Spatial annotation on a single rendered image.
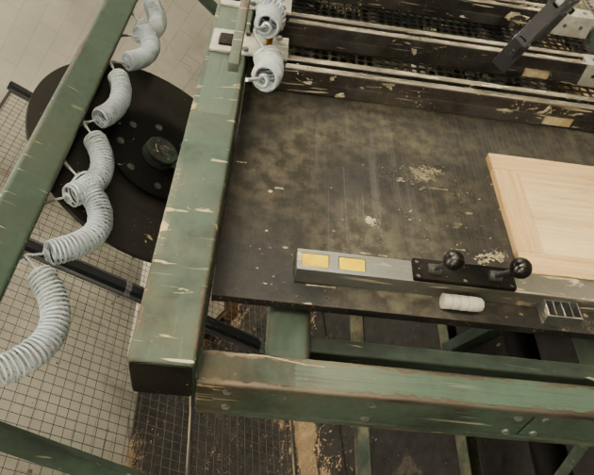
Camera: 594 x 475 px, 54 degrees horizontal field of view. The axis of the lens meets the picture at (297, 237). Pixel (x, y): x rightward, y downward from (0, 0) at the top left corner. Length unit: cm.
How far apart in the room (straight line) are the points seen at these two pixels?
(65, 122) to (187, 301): 94
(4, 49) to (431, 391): 665
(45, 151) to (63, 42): 538
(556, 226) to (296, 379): 73
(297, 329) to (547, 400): 44
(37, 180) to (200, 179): 58
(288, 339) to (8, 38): 635
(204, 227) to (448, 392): 49
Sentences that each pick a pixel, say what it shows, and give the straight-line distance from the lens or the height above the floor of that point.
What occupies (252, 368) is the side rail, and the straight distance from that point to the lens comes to 93.
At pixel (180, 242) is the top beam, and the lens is 101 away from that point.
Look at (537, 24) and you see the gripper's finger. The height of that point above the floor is 166.
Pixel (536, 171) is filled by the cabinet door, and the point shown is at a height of 121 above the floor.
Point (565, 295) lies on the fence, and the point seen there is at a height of 127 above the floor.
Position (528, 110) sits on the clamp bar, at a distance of 167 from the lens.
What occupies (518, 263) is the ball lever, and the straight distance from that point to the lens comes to 106.
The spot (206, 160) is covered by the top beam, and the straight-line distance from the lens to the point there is 116.
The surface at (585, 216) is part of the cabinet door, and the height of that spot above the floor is 114.
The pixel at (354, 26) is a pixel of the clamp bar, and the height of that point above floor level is 161.
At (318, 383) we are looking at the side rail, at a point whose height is 169.
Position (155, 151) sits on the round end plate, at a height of 187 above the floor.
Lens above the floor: 222
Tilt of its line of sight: 27 degrees down
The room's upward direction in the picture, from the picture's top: 61 degrees counter-clockwise
